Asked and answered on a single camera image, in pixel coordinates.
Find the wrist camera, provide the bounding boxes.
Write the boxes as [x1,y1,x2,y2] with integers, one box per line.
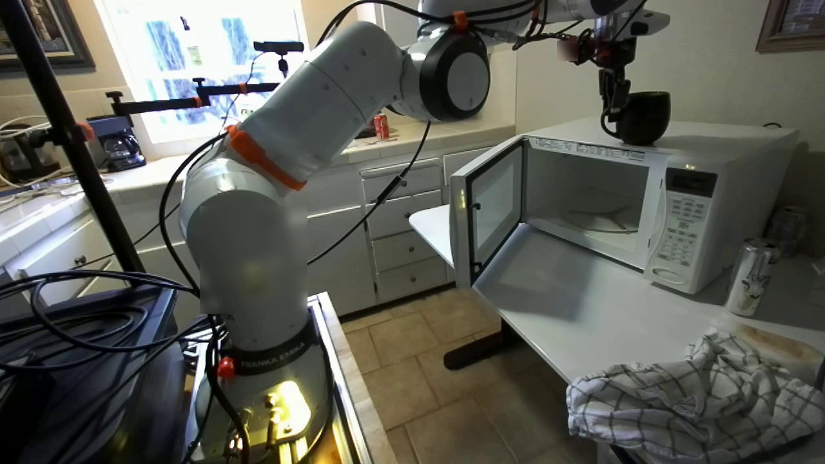
[556,34,584,64]

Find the window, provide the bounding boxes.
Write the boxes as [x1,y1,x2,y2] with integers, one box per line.
[95,0,311,146]

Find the white kitchen cabinet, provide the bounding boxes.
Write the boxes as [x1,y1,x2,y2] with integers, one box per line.
[0,144,498,318]

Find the black mug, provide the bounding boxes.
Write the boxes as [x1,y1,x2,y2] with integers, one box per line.
[616,91,672,146]

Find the microwave door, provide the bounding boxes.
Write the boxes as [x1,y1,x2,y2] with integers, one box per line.
[449,135,531,289]

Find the silver drink can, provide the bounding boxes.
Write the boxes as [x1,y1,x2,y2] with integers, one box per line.
[724,238,779,317]

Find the white microwave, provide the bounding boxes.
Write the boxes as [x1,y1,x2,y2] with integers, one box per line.
[449,117,801,296]

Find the checked dish towel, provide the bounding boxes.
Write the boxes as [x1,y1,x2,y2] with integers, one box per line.
[565,327,825,462]

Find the camera on mount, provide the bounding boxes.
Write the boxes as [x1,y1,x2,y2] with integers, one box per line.
[106,40,306,119]

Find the coil of black cable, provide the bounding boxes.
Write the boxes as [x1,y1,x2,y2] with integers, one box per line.
[0,269,228,394]

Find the dark countertop appliance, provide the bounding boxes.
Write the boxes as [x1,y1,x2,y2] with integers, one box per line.
[0,137,63,186]

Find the black coffee maker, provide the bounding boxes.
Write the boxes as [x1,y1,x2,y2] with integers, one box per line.
[86,114,148,173]

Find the dark framed picture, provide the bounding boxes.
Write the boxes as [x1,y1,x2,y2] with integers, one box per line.
[0,0,97,72]

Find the white cable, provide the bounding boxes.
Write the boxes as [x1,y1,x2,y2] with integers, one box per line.
[0,115,53,140]

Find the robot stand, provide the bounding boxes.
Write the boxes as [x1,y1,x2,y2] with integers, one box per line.
[0,282,395,464]

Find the clear glass jar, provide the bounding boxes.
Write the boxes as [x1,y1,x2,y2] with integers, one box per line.
[766,205,811,260]

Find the brown framed picture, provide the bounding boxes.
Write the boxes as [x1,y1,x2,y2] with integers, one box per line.
[755,0,825,54]

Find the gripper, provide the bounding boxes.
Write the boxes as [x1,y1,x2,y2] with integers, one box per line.
[590,36,637,138]

